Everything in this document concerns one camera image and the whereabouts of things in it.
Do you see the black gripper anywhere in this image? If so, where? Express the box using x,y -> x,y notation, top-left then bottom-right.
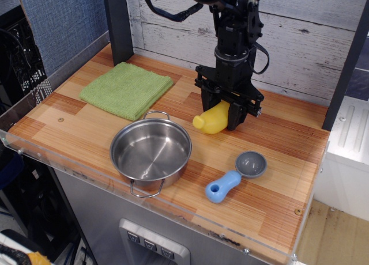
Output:
195,47 -> 264,131

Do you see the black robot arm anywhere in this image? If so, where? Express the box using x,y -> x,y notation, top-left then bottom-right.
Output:
194,0 -> 267,131

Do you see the blue grey toy scoop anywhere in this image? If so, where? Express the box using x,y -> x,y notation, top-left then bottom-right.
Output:
205,151 -> 268,203

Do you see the silver metal pot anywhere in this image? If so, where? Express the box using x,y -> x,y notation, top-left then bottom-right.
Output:
110,111 -> 192,198

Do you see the green folded cloth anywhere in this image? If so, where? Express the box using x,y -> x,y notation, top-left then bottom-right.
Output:
79,62 -> 174,121

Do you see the white ridged block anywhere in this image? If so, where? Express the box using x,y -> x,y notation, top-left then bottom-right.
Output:
327,96 -> 368,165

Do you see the silver button panel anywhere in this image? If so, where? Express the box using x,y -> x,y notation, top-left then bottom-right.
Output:
119,218 -> 191,264

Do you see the clear acrylic edge guard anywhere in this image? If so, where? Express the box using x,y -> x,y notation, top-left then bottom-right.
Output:
1,46 -> 329,264

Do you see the yellow object at corner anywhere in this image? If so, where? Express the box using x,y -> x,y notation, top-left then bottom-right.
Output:
24,252 -> 52,265

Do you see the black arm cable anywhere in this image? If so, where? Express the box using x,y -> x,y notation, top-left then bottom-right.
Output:
139,0 -> 204,22

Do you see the right dark metal post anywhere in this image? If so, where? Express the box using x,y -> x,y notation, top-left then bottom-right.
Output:
322,0 -> 368,131

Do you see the dark metal post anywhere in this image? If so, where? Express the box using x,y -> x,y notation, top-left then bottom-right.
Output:
322,0 -> 368,131
104,0 -> 134,65

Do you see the left dark metal post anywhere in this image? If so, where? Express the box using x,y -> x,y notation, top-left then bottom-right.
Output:
104,0 -> 134,65

